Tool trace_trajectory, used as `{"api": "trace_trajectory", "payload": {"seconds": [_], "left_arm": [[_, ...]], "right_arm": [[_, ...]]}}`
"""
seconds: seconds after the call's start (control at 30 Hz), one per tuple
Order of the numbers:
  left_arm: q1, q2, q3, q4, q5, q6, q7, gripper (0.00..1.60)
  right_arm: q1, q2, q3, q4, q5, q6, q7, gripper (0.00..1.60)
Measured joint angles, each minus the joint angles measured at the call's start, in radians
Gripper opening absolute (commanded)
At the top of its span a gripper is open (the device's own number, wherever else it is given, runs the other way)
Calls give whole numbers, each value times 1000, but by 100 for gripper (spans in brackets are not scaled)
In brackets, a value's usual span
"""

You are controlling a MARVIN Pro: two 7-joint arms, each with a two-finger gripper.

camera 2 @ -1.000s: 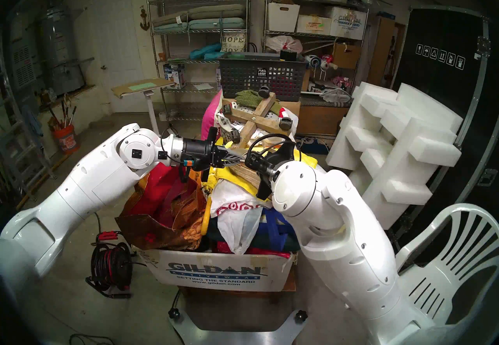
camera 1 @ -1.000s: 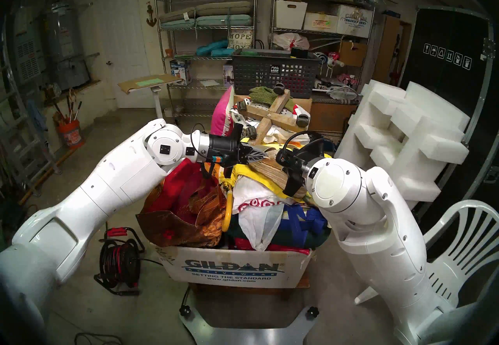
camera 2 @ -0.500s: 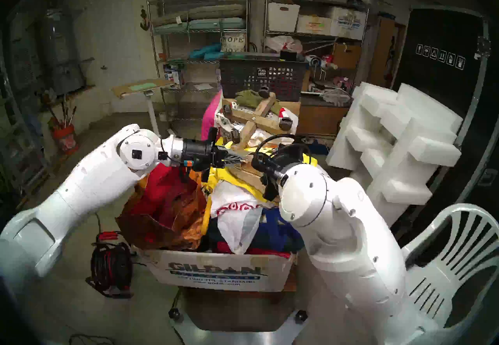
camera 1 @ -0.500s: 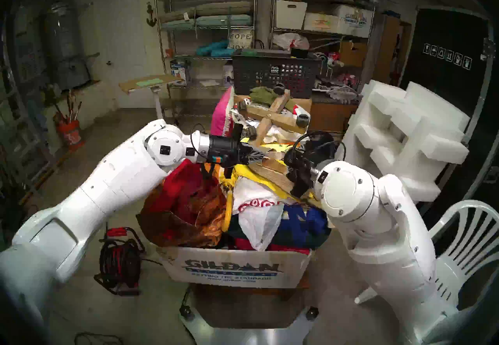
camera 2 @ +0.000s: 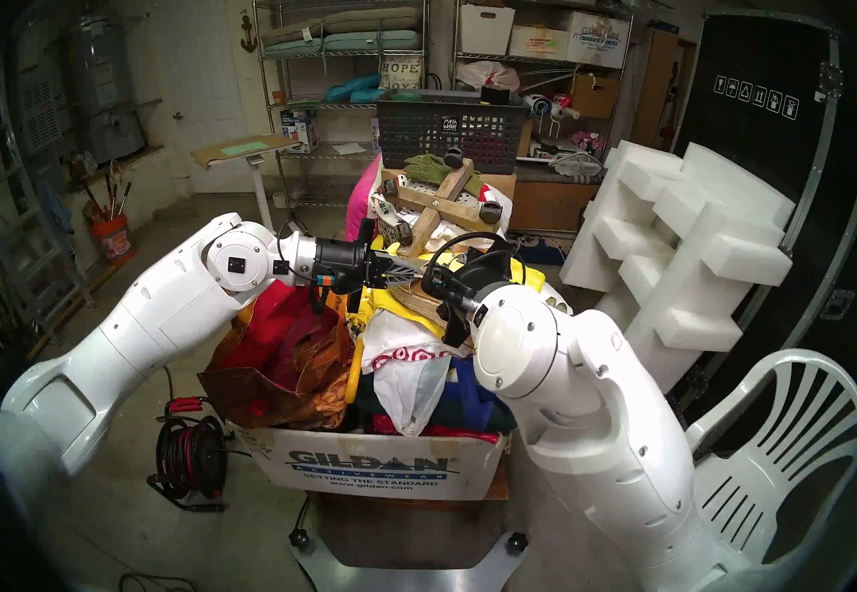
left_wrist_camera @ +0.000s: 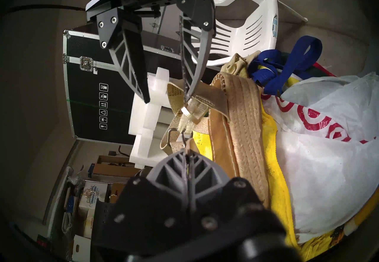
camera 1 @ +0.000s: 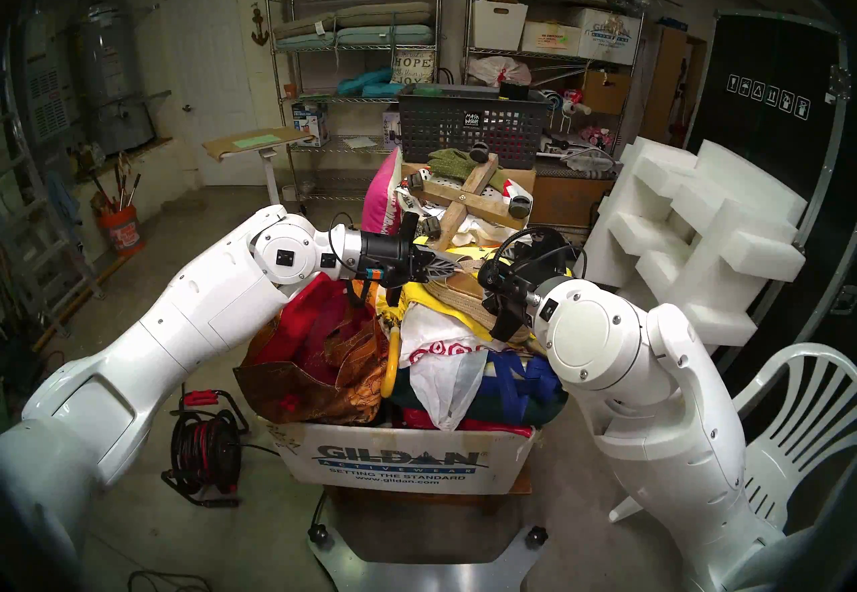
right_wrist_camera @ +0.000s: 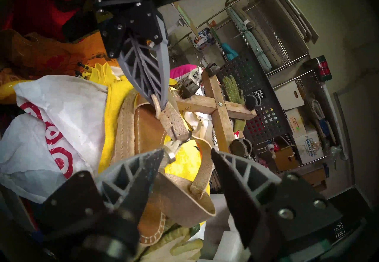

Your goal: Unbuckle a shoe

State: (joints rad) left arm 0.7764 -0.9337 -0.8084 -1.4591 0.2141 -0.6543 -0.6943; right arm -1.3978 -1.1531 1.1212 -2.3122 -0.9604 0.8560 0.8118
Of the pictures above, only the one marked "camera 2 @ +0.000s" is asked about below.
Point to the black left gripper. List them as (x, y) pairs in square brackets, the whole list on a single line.
[(345, 263)]

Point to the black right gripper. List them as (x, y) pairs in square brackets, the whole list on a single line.
[(462, 289)]

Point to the tan espadrille wedge sandal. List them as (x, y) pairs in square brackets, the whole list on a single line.
[(415, 299)]

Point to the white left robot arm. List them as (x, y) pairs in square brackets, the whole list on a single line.
[(147, 329)]

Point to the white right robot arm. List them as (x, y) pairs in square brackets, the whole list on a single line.
[(589, 423)]

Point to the white cloth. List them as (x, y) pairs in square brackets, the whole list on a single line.
[(462, 232)]

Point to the yellow cloth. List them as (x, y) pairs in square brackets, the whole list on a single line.
[(529, 276)]

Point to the pink pillow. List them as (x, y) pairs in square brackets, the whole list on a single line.
[(361, 209)]

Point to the wooden cross caster dolly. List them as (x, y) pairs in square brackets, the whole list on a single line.
[(435, 202)]

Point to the blue patterned rug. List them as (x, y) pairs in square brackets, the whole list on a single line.
[(535, 249)]

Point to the white perforated tray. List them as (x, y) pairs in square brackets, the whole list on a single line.
[(469, 201)]

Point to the green knit glove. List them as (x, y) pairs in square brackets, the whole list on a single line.
[(425, 165)]

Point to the white plastic bag red print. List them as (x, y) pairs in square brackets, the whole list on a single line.
[(408, 383)]

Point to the brown wooden cabinet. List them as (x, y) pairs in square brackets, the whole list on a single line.
[(549, 202)]

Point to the red fabric bag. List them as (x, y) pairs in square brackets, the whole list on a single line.
[(274, 323)]

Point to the dark plastic laundry basket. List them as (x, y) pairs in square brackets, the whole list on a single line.
[(415, 129)]

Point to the red cloth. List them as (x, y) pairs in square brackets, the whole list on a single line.
[(455, 431)]

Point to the blue white product box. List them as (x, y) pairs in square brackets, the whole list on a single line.
[(299, 131)]

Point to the teal folded cushion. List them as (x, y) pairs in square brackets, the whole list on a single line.
[(355, 90)]

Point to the Gildan printed cardboard box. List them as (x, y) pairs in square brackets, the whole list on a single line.
[(596, 38), (375, 463)]

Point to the pink flower bunch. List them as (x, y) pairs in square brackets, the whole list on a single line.
[(589, 141)]

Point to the HOPE printed pillow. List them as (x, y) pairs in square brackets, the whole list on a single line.
[(400, 72)]

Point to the small black box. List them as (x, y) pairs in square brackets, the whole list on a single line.
[(497, 95)]

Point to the light green paper sheet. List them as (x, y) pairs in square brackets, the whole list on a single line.
[(244, 147)]

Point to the white overbed table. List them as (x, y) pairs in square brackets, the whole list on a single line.
[(207, 157)]

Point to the teal seat cushion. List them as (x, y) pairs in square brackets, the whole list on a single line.
[(371, 40)]

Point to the brown cardboard box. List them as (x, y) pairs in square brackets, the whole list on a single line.
[(596, 95)]

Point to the white storage box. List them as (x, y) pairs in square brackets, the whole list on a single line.
[(485, 32)]

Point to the beige seat cushion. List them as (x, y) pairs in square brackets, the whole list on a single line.
[(368, 18)]

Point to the white foam packing block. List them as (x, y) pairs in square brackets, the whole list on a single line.
[(710, 229)]

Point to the black base knob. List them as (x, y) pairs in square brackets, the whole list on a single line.
[(516, 541), (299, 538)]

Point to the white box orange label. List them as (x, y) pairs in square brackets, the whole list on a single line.
[(535, 42)]

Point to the white door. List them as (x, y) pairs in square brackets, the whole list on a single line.
[(201, 75)]

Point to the brown wooden door panel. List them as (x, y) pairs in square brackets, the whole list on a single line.
[(659, 82)]

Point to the orange bucket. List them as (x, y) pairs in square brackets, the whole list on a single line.
[(115, 242)]

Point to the white plastic chair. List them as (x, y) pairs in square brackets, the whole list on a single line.
[(756, 483)]

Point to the grey water heater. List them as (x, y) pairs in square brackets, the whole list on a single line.
[(100, 82)]

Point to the black flight case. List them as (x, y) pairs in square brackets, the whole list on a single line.
[(756, 62)]

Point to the grey aluminium ladder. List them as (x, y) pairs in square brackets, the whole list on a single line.
[(20, 242)]

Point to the grey vented furnace cabinet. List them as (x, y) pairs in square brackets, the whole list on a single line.
[(40, 109)]

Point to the brown anchor wall decoration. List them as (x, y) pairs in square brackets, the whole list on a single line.
[(248, 42)]

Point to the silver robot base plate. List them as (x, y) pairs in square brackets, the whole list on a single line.
[(402, 570)]

